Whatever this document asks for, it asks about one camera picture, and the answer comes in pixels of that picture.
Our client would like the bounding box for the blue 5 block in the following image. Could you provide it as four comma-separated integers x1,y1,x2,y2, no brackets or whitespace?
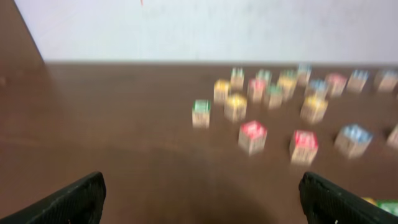
374,70,397,92

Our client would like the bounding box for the red U block lower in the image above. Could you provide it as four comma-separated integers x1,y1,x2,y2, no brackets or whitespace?
238,120,267,155

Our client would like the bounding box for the yellow S block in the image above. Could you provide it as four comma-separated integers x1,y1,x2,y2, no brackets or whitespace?
224,94,248,122

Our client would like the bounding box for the red U block upper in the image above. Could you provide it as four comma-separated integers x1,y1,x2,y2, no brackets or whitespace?
325,73,347,98

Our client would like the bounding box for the blue 2 block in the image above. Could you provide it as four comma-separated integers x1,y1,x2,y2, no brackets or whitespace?
334,124,373,159

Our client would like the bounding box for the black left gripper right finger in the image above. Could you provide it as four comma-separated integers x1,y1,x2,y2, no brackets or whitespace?
298,172,397,224

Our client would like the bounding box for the red A block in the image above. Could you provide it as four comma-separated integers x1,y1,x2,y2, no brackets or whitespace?
248,79,267,103

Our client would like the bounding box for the red E block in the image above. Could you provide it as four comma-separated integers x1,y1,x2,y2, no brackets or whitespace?
289,130,318,166

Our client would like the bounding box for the green L block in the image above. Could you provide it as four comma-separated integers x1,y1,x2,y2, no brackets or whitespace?
256,69,272,86

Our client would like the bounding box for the green block far top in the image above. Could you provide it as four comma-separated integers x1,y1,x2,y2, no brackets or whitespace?
230,68,244,90

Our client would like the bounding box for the green R block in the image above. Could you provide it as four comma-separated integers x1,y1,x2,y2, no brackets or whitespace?
376,200,398,216

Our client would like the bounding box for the green V block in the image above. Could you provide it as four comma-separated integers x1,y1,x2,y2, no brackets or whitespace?
192,100,211,128

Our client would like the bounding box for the green N block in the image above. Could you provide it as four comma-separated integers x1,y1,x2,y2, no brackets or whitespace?
264,84,283,109

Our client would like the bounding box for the red u block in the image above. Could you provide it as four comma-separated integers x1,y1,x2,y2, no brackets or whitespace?
238,120,267,155
325,73,347,98

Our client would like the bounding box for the yellow C block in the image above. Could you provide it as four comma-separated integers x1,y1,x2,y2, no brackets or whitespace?
300,96,328,124

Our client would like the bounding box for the yellow block near Z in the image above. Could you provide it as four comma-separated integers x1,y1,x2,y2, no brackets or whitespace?
277,77,297,101

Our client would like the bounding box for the blue P block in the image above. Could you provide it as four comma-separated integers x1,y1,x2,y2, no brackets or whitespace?
305,80,328,99

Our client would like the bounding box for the yellow K block left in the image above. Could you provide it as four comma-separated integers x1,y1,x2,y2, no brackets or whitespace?
213,79,231,104

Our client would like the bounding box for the green Z block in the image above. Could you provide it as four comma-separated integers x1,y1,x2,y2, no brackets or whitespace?
280,70,297,80

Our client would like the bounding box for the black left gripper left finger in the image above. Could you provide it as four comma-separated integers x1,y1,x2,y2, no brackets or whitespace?
1,171,106,224

